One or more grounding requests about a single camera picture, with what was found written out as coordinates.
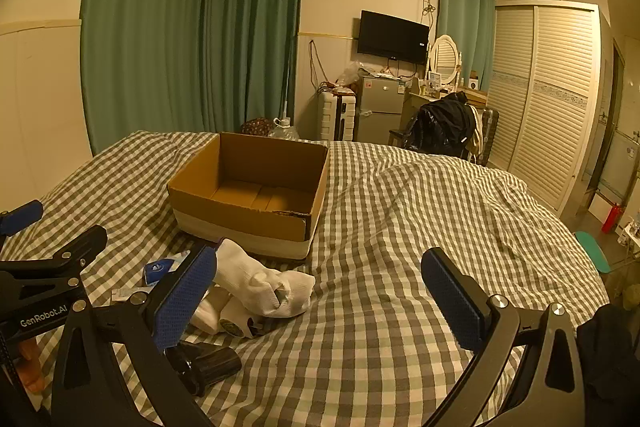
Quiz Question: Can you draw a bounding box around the black jacket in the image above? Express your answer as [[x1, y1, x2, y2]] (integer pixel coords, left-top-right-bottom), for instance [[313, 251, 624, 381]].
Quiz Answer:
[[402, 91, 478, 158]]

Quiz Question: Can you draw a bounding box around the white sock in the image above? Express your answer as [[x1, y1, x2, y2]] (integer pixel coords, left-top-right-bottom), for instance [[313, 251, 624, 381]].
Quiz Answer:
[[215, 238, 316, 319]]

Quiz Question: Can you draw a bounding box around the black cylindrical case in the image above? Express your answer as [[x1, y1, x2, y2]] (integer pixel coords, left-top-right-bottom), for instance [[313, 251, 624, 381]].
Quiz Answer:
[[167, 342, 242, 397]]

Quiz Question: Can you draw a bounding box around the narrow green curtain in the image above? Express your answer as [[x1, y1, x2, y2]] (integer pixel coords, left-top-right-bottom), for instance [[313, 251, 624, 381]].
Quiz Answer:
[[437, 0, 497, 80]]

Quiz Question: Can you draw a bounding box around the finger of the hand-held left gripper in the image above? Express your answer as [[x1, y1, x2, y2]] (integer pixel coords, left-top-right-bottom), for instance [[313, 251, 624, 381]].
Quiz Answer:
[[0, 225, 108, 282], [0, 200, 45, 238]]

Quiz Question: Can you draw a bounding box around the wide green curtain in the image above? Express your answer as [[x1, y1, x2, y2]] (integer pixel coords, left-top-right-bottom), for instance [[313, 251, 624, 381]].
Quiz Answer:
[[80, 0, 213, 155]]

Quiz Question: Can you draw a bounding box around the blue tissue packet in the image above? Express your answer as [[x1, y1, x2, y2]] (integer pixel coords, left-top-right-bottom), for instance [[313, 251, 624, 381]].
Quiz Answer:
[[144, 249, 201, 286]]

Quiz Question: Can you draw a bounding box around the wooden dressing table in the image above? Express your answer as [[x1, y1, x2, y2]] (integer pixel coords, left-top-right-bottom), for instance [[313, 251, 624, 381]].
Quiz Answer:
[[402, 84, 488, 128]]

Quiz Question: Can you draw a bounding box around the brown patterned bag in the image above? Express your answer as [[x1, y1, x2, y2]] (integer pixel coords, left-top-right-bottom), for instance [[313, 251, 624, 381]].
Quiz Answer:
[[240, 117, 275, 135]]

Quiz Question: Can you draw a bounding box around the green topped stool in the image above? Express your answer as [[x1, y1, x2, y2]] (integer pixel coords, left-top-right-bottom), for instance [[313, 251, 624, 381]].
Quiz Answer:
[[574, 231, 613, 275]]

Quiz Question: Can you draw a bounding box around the white louvered wardrobe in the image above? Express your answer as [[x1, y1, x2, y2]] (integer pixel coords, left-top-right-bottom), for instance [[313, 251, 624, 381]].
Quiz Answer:
[[486, 0, 603, 220]]

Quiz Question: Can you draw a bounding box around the white suitcase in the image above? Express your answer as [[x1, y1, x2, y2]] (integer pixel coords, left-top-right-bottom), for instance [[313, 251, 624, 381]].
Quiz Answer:
[[317, 89, 358, 142]]

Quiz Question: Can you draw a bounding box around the white oval mirror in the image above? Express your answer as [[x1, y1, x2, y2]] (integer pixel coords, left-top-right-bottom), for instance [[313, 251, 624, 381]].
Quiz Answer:
[[429, 34, 463, 88]]

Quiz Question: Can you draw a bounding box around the person's left hand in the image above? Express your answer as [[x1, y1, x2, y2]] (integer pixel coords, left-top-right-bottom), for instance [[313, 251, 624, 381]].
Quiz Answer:
[[19, 339, 55, 394]]

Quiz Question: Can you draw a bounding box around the cream tote bag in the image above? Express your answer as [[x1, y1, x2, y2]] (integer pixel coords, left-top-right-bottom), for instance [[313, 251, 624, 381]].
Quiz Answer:
[[467, 104, 488, 152]]

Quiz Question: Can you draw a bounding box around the grey mini fridge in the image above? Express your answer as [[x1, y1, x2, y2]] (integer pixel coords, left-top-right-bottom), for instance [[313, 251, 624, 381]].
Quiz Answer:
[[356, 74, 407, 144]]

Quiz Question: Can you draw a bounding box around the black wall television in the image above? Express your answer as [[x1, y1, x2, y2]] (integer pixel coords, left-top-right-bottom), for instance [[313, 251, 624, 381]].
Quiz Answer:
[[357, 10, 431, 62]]

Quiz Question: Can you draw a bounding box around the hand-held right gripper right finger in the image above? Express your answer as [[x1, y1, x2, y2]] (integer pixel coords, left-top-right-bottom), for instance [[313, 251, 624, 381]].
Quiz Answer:
[[420, 248, 586, 427]]

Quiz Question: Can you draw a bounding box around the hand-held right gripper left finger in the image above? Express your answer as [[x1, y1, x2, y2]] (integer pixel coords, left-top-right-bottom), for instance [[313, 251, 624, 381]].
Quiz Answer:
[[50, 244, 218, 427]]

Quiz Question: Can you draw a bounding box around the grey checkered bed blanket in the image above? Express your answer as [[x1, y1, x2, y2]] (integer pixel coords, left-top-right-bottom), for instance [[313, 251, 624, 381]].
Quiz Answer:
[[0, 129, 613, 427]]

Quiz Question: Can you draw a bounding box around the dark cloth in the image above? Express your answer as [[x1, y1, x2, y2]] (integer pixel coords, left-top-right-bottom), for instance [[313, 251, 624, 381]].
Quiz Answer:
[[575, 304, 640, 413]]

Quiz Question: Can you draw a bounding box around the clear water jug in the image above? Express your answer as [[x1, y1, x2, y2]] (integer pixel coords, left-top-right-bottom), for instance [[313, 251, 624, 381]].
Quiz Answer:
[[267, 117, 301, 140]]

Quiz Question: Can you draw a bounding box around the silver suitcase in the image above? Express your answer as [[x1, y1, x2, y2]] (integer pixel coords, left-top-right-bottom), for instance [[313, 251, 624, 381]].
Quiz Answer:
[[477, 107, 500, 166]]

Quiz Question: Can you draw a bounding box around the red fire extinguisher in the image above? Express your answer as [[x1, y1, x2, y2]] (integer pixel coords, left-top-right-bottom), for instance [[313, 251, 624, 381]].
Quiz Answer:
[[602, 202, 625, 234]]

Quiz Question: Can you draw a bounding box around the brown cardboard box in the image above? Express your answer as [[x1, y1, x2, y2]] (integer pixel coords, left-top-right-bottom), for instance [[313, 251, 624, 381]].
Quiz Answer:
[[166, 132, 330, 260]]

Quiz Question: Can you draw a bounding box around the clear plastic bag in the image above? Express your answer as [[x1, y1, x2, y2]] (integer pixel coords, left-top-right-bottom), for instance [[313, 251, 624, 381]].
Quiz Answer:
[[340, 61, 376, 88]]

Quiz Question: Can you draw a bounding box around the white cylinder with round end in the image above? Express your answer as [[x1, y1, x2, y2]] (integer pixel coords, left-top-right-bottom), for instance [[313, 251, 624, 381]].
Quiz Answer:
[[219, 301, 267, 339]]

